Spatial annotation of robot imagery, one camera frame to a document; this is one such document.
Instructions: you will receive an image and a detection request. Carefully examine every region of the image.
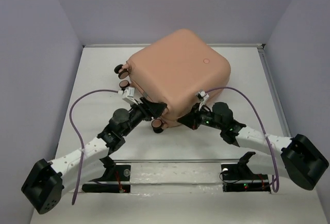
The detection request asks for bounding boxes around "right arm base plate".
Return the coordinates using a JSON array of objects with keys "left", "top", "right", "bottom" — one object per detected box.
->
[{"left": 219, "top": 152, "right": 271, "bottom": 193}]

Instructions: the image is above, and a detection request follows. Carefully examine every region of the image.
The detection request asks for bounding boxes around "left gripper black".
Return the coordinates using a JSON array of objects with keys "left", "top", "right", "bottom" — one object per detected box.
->
[{"left": 122, "top": 98, "right": 167, "bottom": 137}]

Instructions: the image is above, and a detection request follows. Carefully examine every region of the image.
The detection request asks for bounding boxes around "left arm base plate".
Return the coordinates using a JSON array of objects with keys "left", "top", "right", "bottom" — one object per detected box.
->
[{"left": 81, "top": 158, "right": 131, "bottom": 194}]

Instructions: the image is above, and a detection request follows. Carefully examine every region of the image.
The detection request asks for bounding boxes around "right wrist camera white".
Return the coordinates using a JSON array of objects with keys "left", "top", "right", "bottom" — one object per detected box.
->
[{"left": 196, "top": 90, "right": 209, "bottom": 110}]

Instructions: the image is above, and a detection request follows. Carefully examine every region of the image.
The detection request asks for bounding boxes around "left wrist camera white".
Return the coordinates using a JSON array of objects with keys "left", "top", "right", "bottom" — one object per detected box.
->
[{"left": 118, "top": 87, "right": 137, "bottom": 105}]

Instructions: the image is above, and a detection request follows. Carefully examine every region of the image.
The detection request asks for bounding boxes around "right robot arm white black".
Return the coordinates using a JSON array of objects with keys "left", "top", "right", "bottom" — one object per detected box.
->
[{"left": 178, "top": 102, "right": 329, "bottom": 190}]

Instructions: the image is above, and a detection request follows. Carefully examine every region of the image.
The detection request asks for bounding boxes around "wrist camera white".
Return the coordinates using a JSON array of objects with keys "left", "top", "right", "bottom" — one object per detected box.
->
[
  {"left": 196, "top": 90, "right": 209, "bottom": 110},
  {"left": 118, "top": 87, "right": 137, "bottom": 105}
]

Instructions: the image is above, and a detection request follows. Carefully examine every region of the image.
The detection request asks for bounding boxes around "pink hard-shell suitcase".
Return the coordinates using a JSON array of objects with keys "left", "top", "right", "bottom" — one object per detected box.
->
[{"left": 114, "top": 29, "right": 231, "bottom": 133}]

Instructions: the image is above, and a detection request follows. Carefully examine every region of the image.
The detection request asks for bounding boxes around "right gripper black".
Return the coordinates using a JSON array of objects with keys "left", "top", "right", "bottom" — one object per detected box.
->
[{"left": 176, "top": 103, "right": 223, "bottom": 131}]

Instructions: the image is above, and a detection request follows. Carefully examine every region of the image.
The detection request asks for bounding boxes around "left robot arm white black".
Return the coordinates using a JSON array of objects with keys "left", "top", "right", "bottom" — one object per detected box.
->
[{"left": 21, "top": 97, "right": 167, "bottom": 214}]

